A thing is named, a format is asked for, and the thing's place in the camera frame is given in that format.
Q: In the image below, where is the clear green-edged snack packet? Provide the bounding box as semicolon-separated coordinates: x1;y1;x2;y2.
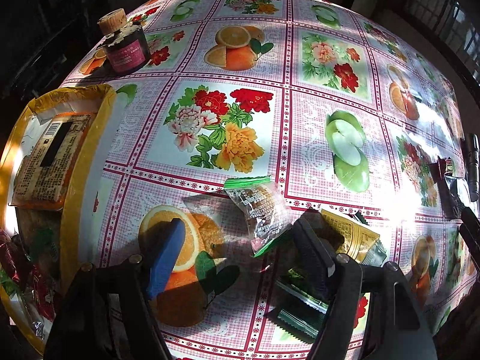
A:
224;175;292;258

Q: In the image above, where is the dark foil snack packet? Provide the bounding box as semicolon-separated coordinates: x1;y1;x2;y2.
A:
429;157;472;219

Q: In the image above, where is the yellow green snack packet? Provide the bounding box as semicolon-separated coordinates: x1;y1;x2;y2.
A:
320;208;387;267

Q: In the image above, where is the dark green snack packet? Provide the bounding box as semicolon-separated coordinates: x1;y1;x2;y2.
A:
265;268;329;344

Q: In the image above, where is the black flashlight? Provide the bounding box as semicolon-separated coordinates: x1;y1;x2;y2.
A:
463;133;479;202

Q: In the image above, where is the red gold snack packet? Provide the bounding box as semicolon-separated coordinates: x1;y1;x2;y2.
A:
31;264;55;322

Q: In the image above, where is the yellow edged cardboard box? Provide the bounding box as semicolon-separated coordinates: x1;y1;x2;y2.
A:
0;83;130;357

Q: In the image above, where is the orange cracker package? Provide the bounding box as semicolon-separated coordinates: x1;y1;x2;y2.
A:
11;112;96;211

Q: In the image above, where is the floral fruit print tablecloth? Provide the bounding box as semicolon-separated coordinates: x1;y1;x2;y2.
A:
65;0;476;359

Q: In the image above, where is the dark red foil snack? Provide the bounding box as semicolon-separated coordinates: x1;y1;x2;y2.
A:
0;229;32;291

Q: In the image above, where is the dark jar with cork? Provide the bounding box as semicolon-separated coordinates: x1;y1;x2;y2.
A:
97;8;151;76

